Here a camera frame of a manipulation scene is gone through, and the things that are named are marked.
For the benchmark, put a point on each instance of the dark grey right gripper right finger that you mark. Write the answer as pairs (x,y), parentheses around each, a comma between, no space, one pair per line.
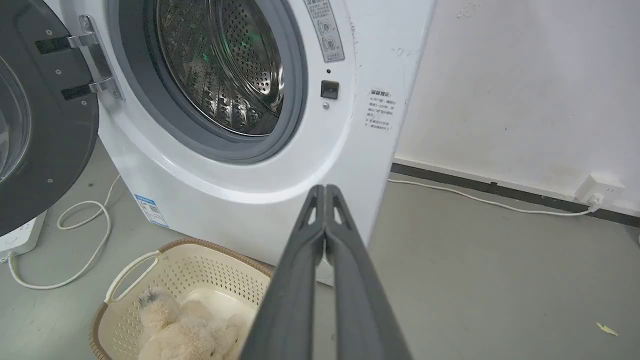
(357,300)

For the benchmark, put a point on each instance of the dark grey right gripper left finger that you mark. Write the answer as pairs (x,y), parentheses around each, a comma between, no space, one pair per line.
(292,300)

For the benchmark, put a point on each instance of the white front-load washing machine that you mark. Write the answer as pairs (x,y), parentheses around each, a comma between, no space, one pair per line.
(240,165)

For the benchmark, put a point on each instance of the dark grey washing machine door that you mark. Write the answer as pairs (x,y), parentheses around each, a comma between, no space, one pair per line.
(40,110)

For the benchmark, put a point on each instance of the cream perforated laundry basket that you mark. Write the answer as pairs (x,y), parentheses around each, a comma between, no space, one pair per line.
(200,280)

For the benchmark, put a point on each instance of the beige plush toy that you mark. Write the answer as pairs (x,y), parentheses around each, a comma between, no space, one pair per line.
(185,332)

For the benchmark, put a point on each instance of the small yellowish floor scrap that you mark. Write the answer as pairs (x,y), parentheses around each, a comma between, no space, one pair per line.
(607,328)

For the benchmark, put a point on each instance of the white power strip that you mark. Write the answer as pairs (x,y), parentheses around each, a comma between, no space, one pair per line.
(20,237)

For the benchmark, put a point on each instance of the white wall socket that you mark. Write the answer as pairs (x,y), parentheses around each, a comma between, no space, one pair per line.
(600,189)

